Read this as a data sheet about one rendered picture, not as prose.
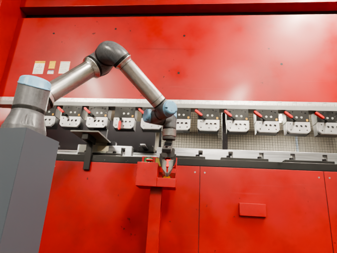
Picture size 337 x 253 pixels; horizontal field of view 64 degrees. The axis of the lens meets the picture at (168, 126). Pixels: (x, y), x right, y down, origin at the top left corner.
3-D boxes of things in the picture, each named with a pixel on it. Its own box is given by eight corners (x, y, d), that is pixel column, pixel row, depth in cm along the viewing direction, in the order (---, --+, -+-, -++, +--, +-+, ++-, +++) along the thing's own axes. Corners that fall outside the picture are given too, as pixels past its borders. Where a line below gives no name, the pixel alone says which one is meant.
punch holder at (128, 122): (112, 127, 192) (115, 106, 197) (115, 131, 200) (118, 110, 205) (133, 128, 190) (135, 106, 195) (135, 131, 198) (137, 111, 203)
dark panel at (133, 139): (30, 164, 246) (40, 118, 259) (31, 164, 248) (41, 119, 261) (153, 169, 235) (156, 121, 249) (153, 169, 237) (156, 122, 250)
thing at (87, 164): (76, 166, 162) (82, 132, 169) (86, 170, 176) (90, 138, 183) (83, 166, 162) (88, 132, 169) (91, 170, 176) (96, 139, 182)
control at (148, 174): (135, 185, 134) (138, 149, 139) (139, 188, 149) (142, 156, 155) (175, 187, 133) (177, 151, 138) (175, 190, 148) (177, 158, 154)
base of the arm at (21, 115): (26, 128, 89) (32, 101, 93) (-12, 129, 93) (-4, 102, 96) (53, 140, 103) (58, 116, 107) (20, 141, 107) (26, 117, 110)
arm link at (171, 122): (159, 110, 153) (172, 113, 157) (158, 129, 150) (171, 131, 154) (166, 107, 146) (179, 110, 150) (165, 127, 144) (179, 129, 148)
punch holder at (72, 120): (58, 126, 196) (62, 105, 201) (63, 129, 204) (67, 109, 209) (78, 126, 194) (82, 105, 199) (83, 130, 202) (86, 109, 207)
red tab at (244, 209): (239, 215, 155) (239, 203, 157) (238, 215, 157) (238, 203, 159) (266, 217, 153) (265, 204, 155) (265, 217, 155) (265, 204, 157)
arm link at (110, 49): (115, 26, 125) (183, 106, 134) (107, 38, 134) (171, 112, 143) (98, 38, 118) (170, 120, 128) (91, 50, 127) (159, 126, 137)
